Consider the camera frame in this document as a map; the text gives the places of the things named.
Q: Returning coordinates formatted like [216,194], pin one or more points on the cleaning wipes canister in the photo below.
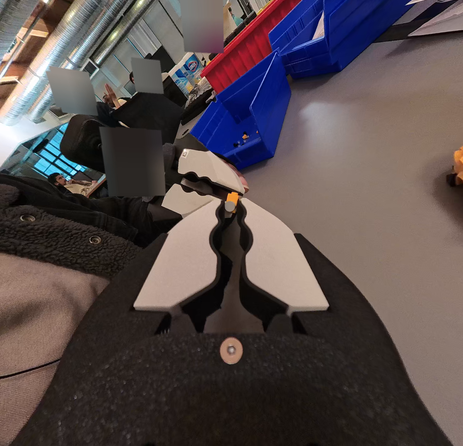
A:
[191,69]
[178,78]

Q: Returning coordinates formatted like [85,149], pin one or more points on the silver air duct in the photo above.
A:
[119,29]
[72,44]

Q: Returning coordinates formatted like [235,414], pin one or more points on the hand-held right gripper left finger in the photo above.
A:
[184,261]

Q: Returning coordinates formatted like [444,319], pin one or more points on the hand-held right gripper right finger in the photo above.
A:
[282,268]

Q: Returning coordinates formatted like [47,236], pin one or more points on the orange small lego brick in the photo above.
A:
[233,198]

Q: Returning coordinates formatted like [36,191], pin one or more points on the grey round lego stud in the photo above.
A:
[229,206]

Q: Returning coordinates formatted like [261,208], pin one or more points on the red plastic bin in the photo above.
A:
[246,51]

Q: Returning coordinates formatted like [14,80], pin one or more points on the person's left hand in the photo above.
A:
[240,181]

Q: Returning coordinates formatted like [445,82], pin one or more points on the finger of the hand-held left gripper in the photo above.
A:
[184,201]
[209,167]

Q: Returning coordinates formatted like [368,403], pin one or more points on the person's left forearm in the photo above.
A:
[126,214]

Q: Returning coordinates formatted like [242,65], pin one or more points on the person's beige hoodie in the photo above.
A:
[43,326]

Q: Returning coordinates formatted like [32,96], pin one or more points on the black earphone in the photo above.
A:
[29,370]

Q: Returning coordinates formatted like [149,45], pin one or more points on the orange lego car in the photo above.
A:
[457,167]

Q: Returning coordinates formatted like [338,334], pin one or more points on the pile of loose lego pieces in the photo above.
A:
[246,138]

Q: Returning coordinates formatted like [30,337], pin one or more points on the white paper bag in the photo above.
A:
[437,18]
[319,28]

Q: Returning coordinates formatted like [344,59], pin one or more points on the blue plastic bin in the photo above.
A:
[361,37]
[267,102]
[300,22]

